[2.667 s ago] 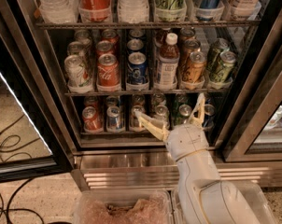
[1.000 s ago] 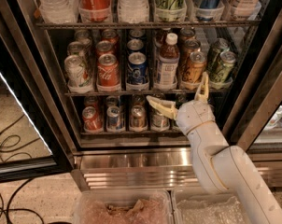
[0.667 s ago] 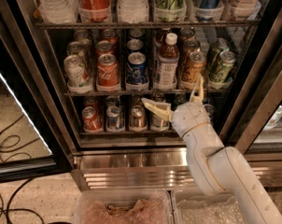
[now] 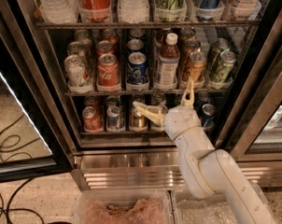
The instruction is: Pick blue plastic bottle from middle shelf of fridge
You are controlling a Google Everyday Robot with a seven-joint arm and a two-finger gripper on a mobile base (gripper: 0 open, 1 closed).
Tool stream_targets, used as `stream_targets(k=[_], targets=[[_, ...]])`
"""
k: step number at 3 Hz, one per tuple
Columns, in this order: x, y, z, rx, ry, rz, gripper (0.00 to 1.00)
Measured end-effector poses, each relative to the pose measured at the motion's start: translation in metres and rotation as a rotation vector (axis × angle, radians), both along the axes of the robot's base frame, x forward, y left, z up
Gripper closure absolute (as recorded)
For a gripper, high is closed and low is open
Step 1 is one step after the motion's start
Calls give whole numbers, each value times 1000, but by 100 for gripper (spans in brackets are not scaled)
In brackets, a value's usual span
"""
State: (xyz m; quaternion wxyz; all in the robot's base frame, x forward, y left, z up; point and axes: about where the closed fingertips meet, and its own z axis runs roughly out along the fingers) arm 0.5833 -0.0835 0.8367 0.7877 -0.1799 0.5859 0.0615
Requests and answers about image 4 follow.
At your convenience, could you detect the bottom red can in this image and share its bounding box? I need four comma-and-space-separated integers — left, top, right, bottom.
82, 106, 103, 132

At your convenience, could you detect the open glass fridge door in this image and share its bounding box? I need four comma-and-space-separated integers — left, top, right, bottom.
0, 0, 74, 183

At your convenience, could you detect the clear bottle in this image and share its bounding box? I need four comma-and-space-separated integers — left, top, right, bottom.
118, 0, 149, 23
39, 0, 79, 24

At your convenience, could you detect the green can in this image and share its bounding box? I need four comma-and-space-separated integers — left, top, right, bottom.
206, 38, 230, 72
209, 50, 236, 83

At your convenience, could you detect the top red cola bottle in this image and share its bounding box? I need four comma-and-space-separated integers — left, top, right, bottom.
79, 0, 111, 21

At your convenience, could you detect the top left clear bottle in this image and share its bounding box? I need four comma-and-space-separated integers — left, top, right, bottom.
39, 0, 79, 24

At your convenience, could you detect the red cola can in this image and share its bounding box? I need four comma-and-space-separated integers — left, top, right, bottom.
97, 53, 120, 87
95, 40, 115, 57

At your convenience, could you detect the left clear plastic bin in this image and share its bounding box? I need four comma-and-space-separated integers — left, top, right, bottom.
73, 189, 174, 224

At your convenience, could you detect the front green can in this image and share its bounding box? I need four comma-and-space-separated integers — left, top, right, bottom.
209, 50, 236, 83

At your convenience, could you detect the top middle clear bottle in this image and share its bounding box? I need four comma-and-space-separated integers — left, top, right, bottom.
118, 0, 149, 23

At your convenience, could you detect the bottom white blue can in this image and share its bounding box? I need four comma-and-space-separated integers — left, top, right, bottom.
106, 105, 123, 132

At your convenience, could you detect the stainless steel fridge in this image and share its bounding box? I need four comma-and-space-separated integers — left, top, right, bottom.
0, 0, 282, 192

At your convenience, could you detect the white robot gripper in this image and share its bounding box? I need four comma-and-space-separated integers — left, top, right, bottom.
133, 77, 201, 140

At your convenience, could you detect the right clear plastic bin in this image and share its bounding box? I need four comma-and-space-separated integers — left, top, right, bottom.
171, 181, 277, 224

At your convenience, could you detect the clear plastic bin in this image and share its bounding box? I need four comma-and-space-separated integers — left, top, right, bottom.
171, 181, 277, 224
73, 189, 174, 224

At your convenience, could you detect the gold can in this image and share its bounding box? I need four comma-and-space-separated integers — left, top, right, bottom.
182, 51, 207, 82
130, 107, 147, 130
179, 38, 201, 68

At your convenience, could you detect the front white soda can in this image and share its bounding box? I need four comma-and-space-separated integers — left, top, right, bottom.
64, 54, 91, 88

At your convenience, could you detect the blue label tea bottle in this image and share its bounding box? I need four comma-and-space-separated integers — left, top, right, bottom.
155, 33, 180, 89

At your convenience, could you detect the rear brown tea bottle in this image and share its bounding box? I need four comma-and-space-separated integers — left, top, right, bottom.
155, 28, 171, 48

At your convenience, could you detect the black floor cable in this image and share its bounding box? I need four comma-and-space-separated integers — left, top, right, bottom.
0, 93, 70, 224

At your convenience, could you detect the front gold can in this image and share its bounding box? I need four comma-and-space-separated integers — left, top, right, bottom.
182, 51, 207, 82

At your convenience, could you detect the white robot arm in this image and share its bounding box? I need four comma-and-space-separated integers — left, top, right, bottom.
134, 80, 276, 224

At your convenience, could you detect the front red cola can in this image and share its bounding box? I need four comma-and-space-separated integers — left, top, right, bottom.
97, 53, 120, 87

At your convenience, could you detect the top green bottle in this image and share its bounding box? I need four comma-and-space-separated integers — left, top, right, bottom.
155, 0, 187, 21

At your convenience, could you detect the front blue soda can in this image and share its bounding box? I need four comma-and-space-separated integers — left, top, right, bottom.
127, 52, 147, 85

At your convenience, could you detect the bottom gold can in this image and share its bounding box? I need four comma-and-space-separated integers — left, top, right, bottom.
130, 107, 147, 130

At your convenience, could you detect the bottom silver can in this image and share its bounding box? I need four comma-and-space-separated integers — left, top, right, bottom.
150, 105, 168, 132

